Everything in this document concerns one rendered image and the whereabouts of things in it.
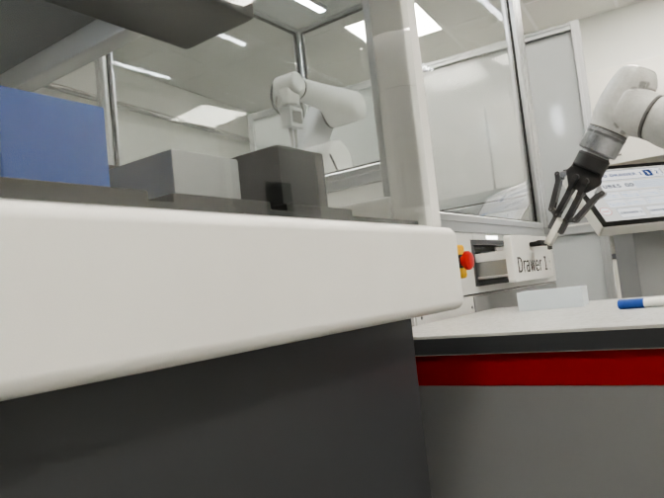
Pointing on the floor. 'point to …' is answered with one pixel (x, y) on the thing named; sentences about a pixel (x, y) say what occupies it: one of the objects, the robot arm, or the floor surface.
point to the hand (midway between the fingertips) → (554, 231)
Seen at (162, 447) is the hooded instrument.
